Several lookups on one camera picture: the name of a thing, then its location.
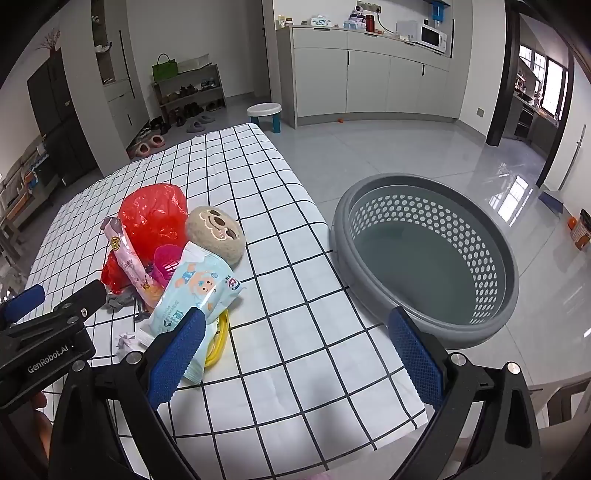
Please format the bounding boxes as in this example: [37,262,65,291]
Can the red plastic bag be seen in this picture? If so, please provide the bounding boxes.
[100,183,190,294]

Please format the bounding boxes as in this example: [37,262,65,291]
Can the pair of grey slippers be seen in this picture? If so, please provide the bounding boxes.
[187,113,217,134]

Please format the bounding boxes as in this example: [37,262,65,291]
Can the light blue wet wipes packet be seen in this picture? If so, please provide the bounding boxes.
[139,241,246,384]

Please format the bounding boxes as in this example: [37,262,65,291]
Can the white flat box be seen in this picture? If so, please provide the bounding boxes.
[178,54,213,75]

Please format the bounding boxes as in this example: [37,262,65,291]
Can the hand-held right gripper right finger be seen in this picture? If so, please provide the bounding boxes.
[389,306,542,480]

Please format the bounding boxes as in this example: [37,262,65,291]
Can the black white checked tablecloth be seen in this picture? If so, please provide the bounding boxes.
[23,122,430,480]

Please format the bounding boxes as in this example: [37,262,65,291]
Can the small grey cloth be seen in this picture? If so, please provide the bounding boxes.
[102,293,137,311]

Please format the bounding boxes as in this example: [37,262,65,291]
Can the tall white cabinet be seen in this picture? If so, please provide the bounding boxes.
[90,0,148,160]

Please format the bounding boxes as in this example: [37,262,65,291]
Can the white orange waste bin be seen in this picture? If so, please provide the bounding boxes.
[570,215,591,251]

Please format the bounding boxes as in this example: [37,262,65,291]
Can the person's left hand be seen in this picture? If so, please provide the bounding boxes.
[31,391,51,463]

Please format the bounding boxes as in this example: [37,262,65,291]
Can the blue dustpan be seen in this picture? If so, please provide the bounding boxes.
[540,190,564,214]

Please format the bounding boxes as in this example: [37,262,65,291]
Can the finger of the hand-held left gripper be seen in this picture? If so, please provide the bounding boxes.
[7,279,107,343]
[0,285,46,329]

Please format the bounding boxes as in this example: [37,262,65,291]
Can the branch wall decoration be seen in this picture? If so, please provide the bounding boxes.
[36,30,63,54]

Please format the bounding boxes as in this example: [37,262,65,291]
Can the beige chair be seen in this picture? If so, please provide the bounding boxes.
[526,371,591,480]

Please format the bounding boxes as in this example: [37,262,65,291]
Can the grey shoe rack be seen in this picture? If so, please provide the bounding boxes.
[152,64,227,121]

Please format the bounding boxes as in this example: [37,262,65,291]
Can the cluttered shelf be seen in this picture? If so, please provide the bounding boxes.
[0,138,61,287]

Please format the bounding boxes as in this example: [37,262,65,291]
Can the white microwave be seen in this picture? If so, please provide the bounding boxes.
[417,22,448,52]

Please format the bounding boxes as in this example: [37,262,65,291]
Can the kitchen cabinets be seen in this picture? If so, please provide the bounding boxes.
[512,95,561,141]

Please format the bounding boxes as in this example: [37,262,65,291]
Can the green handbag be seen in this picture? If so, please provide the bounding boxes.
[152,53,179,83]

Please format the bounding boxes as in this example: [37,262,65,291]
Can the pink snack stick packet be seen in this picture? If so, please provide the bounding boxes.
[102,217,162,310]

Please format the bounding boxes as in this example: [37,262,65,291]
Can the black door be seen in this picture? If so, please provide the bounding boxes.
[27,48,98,188]

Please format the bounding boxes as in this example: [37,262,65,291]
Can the kitchen window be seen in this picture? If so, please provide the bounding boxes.
[519,44,568,116]

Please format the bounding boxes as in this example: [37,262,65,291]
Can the round beige plush toy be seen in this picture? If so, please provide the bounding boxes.
[185,205,246,266]

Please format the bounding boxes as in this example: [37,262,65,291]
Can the white paper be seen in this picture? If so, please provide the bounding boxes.
[115,331,155,358]

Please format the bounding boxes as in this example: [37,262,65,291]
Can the white stool with blue legs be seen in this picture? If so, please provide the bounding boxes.
[247,102,283,134]

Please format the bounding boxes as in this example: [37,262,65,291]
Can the pair of pink slippers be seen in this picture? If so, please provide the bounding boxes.
[127,134,165,158]

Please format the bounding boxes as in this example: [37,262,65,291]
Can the grey perforated laundry basket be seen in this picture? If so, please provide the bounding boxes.
[329,173,520,350]

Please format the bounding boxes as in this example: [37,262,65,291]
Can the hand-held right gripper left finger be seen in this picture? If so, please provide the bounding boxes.
[48,308,206,480]

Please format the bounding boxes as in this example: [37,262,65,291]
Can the grey sideboard cabinet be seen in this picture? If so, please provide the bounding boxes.
[276,23,462,129]

